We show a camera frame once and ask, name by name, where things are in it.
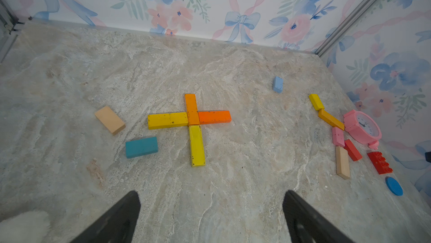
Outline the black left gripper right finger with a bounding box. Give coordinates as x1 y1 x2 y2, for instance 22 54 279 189
282 190 352 243

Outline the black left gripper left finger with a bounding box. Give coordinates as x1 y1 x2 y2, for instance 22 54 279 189
72 190 141 243

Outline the lime yellow long block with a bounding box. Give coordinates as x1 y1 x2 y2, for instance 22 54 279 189
189 125 205 167

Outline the red-orange long block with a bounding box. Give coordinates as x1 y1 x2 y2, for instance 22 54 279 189
198 111 232 125

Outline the beige long block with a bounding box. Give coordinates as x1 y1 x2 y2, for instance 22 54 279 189
336 146 350 179

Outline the teal short block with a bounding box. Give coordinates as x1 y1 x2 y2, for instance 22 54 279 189
126 136 158 158

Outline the white plush toy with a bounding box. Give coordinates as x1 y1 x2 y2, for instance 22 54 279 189
1 210 51 243

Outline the red long block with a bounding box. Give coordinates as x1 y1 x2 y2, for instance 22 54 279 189
344 139 363 161

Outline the pink short block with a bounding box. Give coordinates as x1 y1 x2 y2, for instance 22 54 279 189
332 127 345 148

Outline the blue round disc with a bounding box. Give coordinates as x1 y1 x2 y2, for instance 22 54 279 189
385 177 404 196

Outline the red toy brick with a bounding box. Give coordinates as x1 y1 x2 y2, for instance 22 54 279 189
367 152 393 175

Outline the golden yellow long block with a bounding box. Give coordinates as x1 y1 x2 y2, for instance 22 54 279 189
318 108 345 131

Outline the beige short block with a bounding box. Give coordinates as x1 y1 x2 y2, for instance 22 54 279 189
95 106 126 135

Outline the pink alarm clock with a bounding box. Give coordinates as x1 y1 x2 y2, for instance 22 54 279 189
343 110 382 150

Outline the small yellow short block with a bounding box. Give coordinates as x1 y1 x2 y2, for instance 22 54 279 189
309 94 324 111

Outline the amber orange long block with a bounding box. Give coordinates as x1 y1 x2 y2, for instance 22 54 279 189
185 94 200 126

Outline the light blue short block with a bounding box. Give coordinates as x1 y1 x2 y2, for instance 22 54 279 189
273 77 284 93

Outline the aluminium corner post left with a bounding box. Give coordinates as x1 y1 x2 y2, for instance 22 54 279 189
0 0 25 62

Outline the aluminium corner post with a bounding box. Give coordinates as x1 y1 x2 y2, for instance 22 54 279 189
0 0 25 62
313 0 378 57

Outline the aluminium corner post right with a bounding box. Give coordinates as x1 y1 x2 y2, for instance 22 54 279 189
313 0 378 57

